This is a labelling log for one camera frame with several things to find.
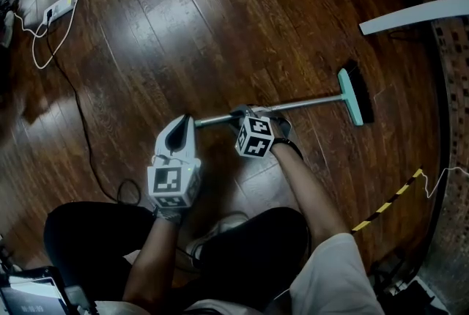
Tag grey power adapter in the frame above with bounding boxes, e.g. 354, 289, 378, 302
0, 10, 16, 49

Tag yellow black hazard tape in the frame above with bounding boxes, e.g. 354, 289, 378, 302
351, 167, 424, 233

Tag teal broom with metal handle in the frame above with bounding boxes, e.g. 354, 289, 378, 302
193, 59, 376, 128

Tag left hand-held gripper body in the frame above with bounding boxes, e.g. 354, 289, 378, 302
147, 150, 202, 210

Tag person's right white shoe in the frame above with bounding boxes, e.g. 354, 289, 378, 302
185, 212, 251, 264

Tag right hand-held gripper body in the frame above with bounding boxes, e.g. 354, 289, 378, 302
234, 114, 276, 160

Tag black wrist strap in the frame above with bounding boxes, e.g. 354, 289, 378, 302
272, 137, 305, 161

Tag person's left forearm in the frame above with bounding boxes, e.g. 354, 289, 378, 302
122, 217, 185, 304

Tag thin white cable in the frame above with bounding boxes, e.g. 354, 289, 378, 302
420, 166, 469, 199

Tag person's right hand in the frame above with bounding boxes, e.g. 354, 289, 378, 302
270, 116, 293, 142

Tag white power strip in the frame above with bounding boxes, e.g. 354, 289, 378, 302
43, 0, 78, 25

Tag person's right forearm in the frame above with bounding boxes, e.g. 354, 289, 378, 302
272, 143, 353, 253

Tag white table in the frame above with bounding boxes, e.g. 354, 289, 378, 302
358, 0, 469, 37

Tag person's black trousers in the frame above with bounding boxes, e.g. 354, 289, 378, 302
43, 200, 313, 311

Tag black floor cable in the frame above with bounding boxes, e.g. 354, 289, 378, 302
45, 22, 144, 206

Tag black office chair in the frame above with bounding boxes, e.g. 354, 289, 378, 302
369, 255, 446, 315

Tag person's white shirt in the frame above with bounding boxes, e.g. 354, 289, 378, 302
93, 232, 384, 315

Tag tablet with timer screen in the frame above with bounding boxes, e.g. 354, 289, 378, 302
0, 266, 71, 315

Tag person's left hand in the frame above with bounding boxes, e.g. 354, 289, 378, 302
152, 206, 185, 228

